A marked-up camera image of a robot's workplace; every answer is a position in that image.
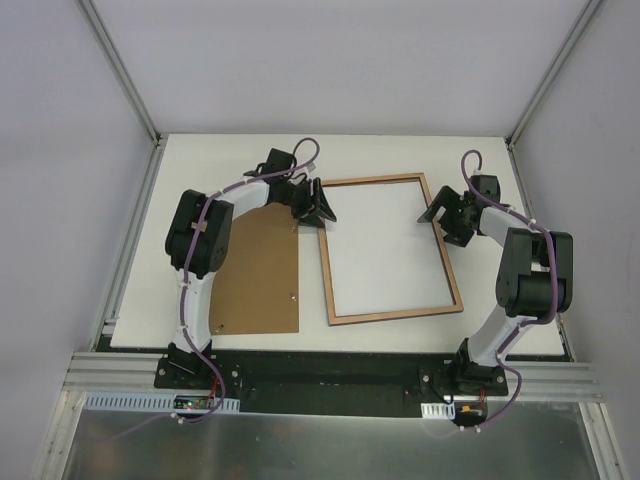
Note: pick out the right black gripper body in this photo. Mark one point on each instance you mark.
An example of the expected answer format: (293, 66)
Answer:
(451, 216)

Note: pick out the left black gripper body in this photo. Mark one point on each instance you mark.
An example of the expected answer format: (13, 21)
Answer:
(310, 201)

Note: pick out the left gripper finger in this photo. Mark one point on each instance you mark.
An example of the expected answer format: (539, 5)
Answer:
(314, 220)
(319, 201)

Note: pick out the pier landscape photo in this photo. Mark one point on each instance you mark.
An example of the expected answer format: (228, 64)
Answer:
(385, 250)

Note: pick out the blue wooden picture frame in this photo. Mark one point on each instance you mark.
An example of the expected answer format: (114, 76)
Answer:
(395, 315)

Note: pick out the brown cardboard backing board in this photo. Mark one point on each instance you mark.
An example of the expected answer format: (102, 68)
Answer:
(256, 289)

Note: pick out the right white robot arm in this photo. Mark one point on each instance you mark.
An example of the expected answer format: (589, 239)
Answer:
(534, 282)

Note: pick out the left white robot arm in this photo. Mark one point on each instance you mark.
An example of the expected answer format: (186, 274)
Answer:
(197, 241)

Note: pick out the left aluminium corner post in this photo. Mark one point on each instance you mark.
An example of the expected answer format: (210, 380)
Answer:
(116, 64)

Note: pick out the aluminium corner post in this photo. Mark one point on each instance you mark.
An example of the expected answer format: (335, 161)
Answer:
(116, 64)
(587, 14)

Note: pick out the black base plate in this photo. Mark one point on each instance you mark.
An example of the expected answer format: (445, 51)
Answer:
(326, 383)

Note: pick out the right aluminium corner post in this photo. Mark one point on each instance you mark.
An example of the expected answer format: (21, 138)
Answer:
(587, 14)

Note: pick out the right white cable duct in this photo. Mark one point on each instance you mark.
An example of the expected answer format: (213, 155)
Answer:
(438, 411)

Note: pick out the white cable duct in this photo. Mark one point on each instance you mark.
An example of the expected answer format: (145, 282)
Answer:
(160, 403)
(438, 411)

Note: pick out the aluminium front rail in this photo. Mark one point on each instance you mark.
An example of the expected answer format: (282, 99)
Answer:
(553, 424)

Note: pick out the left white cable duct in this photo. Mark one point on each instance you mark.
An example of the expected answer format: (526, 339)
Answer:
(160, 403)

